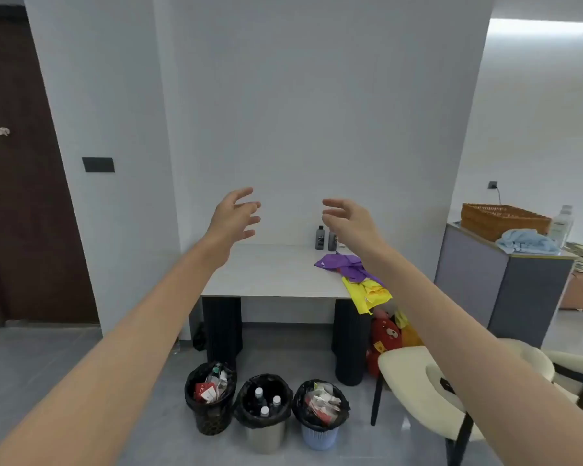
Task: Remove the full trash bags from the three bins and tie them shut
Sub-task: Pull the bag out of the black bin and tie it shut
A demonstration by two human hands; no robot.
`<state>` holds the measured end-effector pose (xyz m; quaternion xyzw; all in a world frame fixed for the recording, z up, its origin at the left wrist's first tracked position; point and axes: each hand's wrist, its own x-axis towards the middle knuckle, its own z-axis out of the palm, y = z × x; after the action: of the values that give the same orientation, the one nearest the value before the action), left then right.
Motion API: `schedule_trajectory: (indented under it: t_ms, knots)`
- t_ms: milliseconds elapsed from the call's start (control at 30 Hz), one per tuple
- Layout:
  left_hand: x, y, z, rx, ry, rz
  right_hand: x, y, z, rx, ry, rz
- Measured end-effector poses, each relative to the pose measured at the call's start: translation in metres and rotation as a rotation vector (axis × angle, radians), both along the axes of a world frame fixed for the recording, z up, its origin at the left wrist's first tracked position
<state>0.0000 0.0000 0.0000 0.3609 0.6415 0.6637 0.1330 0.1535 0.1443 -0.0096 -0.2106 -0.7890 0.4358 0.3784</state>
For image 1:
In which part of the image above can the person's left hand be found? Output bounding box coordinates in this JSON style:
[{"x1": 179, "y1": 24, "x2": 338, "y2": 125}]
[{"x1": 205, "y1": 187, "x2": 262, "y2": 261}]

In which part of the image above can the person's right hand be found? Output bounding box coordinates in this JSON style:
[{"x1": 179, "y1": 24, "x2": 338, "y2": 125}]
[{"x1": 321, "y1": 198, "x2": 390, "y2": 264}]

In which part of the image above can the black garbage bag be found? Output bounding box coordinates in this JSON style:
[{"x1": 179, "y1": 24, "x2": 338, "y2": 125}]
[
  {"x1": 233, "y1": 373, "x2": 294, "y2": 430},
  {"x1": 184, "y1": 361, "x2": 238, "y2": 417},
  {"x1": 291, "y1": 379, "x2": 350, "y2": 432}
]

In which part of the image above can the black bin with gold rim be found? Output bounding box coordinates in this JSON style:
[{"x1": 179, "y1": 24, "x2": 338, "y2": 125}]
[{"x1": 188, "y1": 392, "x2": 236, "y2": 436}]

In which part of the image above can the blue mesh plastic bin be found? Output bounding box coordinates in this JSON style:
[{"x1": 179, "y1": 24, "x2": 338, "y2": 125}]
[{"x1": 301, "y1": 424, "x2": 339, "y2": 452}]

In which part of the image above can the beige plastic bin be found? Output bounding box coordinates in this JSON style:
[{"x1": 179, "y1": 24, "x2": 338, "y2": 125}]
[{"x1": 245, "y1": 417, "x2": 288, "y2": 455}]

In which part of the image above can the person's right forearm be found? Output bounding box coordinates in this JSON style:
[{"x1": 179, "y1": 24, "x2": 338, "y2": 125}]
[{"x1": 361, "y1": 243, "x2": 583, "y2": 466}]

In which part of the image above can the person's left forearm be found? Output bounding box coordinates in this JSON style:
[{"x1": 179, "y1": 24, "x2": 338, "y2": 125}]
[{"x1": 0, "y1": 237, "x2": 234, "y2": 466}]

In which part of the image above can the purple cloth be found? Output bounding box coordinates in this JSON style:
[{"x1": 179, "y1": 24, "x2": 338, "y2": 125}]
[{"x1": 314, "y1": 253, "x2": 385, "y2": 287}]

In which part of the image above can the yellow cloth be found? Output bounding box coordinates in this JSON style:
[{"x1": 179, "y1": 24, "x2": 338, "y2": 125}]
[{"x1": 341, "y1": 275, "x2": 393, "y2": 315}]

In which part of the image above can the red plush toy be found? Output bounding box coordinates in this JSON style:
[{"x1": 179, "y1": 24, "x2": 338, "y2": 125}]
[{"x1": 367, "y1": 310, "x2": 403, "y2": 377}]

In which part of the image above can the brown wicker basket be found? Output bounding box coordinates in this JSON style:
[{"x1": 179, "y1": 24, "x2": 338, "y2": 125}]
[{"x1": 460, "y1": 203, "x2": 553, "y2": 243}]

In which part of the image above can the cream cushioned chair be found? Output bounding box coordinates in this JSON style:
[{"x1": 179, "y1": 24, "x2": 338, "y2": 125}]
[
  {"x1": 543, "y1": 349, "x2": 583, "y2": 418},
  {"x1": 371, "y1": 338, "x2": 556, "y2": 466}
]

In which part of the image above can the light blue towel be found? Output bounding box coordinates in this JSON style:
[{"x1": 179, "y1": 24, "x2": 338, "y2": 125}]
[{"x1": 495, "y1": 229, "x2": 562, "y2": 256}]

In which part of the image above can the red white snack wrapper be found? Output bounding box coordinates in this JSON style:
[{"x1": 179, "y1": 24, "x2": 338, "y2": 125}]
[{"x1": 306, "y1": 394, "x2": 346, "y2": 425}]

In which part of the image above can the dark brown door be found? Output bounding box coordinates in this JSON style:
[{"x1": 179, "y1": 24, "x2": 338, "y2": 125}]
[{"x1": 0, "y1": 4, "x2": 100, "y2": 326}]

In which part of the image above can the clear plastic bottle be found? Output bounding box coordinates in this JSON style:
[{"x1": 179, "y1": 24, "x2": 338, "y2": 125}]
[{"x1": 547, "y1": 205, "x2": 575, "y2": 248}]

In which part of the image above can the black wall switch panel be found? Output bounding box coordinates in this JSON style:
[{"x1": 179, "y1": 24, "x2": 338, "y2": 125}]
[{"x1": 82, "y1": 157, "x2": 115, "y2": 174}]

